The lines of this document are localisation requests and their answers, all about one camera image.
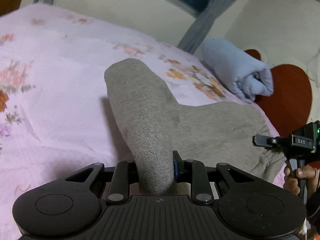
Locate grey knit pants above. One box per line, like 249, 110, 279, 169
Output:
104, 59, 285, 195

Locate person's right hand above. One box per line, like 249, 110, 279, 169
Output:
283, 165, 319, 198

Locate red wooden headboard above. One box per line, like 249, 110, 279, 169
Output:
255, 64, 312, 137

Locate rolled light blue quilt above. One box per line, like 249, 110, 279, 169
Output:
201, 38, 274, 103

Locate pink floral bed sheet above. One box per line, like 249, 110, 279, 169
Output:
1, 3, 277, 239

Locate right grey curtain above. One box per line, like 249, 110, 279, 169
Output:
177, 0, 236, 54

